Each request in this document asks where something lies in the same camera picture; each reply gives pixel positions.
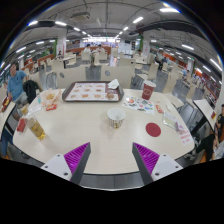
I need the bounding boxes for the clear bottle with yellow drink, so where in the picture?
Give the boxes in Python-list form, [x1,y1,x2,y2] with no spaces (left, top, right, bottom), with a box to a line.
[25,111,47,141]

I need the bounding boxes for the clear plastic packet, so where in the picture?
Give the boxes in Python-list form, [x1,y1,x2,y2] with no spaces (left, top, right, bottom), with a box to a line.
[162,110,181,132]

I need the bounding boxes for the white patterned mug, gold handle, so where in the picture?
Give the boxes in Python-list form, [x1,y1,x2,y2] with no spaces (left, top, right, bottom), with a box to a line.
[106,107,126,130]

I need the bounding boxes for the ceiling air conditioner unit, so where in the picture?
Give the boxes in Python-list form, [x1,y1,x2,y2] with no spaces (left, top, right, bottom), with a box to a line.
[71,12,91,22]

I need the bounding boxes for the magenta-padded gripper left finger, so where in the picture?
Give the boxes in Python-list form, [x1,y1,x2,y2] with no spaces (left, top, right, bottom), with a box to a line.
[40,142,92,186]

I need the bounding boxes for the red paper cup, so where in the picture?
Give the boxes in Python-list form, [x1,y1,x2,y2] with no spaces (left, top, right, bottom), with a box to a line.
[141,80,157,101]

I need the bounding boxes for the black backpack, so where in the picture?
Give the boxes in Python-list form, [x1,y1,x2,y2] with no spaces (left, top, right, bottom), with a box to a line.
[22,79,41,104]

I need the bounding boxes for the small red sauce packet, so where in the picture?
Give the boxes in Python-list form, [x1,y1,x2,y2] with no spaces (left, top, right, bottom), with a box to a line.
[154,104,165,114]
[45,103,58,112]

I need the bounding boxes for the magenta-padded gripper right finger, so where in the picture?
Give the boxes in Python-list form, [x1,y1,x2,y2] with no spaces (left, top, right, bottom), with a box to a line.
[131,142,184,186]

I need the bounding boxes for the flat round red coaster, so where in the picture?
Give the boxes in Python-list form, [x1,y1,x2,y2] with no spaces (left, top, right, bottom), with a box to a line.
[145,122,162,138]

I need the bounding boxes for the white notice with red print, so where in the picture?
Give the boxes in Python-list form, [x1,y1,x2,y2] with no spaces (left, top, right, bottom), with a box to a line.
[176,128,194,147]

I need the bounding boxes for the colourful sticker sheet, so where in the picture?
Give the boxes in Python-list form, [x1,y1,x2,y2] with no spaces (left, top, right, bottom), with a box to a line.
[121,95,156,116]

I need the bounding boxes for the white card with red border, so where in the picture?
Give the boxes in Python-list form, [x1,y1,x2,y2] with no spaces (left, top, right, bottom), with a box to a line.
[27,103,43,115]

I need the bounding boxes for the beige chair with round hole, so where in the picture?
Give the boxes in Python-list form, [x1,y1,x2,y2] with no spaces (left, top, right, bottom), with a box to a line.
[55,67,88,90]
[100,65,133,90]

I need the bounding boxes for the clear plastic bag with food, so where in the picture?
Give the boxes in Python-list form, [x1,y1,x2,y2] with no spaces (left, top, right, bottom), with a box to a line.
[39,88,63,108]

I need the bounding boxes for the ceiling lights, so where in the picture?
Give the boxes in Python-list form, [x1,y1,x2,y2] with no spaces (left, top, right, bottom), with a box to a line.
[0,6,224,84]

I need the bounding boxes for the dark brown food tray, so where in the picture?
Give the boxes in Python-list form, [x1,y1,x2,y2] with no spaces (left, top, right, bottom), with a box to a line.
[61,80,125,103]

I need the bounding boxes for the white paper napkin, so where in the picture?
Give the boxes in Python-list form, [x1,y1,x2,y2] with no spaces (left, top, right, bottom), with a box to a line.
[107,78,120,90]

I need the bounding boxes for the beige dining chairs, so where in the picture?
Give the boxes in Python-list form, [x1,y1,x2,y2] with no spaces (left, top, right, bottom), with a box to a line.
[19,46,208,98]

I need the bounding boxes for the beige side table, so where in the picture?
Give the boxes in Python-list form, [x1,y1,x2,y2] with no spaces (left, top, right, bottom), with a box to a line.
[193,98,218,132]
[0,101,16,135]

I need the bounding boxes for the red food box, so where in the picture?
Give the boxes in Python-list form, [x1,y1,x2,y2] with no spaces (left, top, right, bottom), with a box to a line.
[1,96,13,113]

